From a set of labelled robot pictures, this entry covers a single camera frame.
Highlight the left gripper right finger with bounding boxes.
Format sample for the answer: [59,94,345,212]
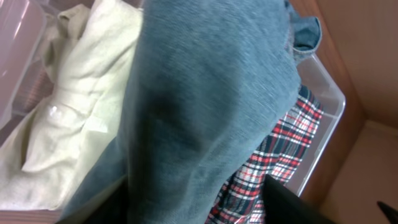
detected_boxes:
[262,174,335,224]

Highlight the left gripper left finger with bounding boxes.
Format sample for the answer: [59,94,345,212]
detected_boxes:
[56,179,128,224]

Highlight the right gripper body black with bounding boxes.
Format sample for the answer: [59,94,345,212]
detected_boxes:
[377,201,398,223]

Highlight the red plaid shirt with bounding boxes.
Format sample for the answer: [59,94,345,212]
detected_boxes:
[205,86,323,224]

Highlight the blue jeans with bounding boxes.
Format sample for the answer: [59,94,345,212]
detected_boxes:
[61,0,322,224]

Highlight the cream cloth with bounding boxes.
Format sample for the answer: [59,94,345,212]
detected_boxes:
[1,0,143,211]

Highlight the clear plastic storage container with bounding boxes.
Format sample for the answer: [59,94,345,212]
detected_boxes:
[1,0,346,195]

